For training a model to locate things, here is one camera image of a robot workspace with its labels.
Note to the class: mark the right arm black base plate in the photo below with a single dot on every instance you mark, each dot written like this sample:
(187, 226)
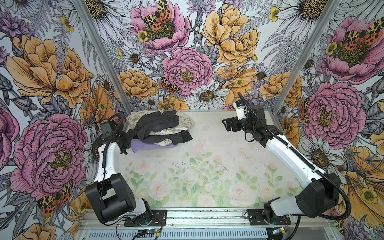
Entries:
(258, 216)

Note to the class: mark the aluminium corner post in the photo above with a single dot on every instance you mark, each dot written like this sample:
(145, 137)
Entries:
(93, 34)
(313, 38)

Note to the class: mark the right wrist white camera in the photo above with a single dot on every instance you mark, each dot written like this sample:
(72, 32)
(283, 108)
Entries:
(241, 110)

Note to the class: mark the white slotted cable duct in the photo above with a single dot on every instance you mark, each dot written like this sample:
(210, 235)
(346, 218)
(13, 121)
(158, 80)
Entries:
(181, 234)

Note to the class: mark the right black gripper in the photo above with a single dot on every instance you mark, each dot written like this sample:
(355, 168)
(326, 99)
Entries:
(235, 121)

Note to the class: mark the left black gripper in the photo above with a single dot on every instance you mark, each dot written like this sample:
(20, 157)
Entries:
(128, 138)

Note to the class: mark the green circuit board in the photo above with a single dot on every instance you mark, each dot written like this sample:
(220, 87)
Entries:
(148, 233)

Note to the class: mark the black cloth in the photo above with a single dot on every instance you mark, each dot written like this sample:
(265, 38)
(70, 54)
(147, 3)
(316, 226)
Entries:
(159, 126)

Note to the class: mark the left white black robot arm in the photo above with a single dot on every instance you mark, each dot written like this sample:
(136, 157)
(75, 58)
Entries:
(110, 196)

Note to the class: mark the aluminium front rail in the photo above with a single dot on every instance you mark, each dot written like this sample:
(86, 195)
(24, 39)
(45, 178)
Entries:
(207, 218)

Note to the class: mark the left aluminium corner post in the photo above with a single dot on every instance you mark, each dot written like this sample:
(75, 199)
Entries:
(93, 34)

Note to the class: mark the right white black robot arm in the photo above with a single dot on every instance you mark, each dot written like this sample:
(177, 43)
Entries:
(322, 195)

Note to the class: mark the lavender purple shirt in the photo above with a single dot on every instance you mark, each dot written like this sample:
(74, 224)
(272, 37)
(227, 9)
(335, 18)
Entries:
(137, 145)

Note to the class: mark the right aluminium corner post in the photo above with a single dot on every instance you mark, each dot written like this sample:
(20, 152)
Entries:
(313, 38)

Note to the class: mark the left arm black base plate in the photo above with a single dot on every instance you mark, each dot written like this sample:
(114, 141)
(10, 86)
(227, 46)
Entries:
(157, 218)

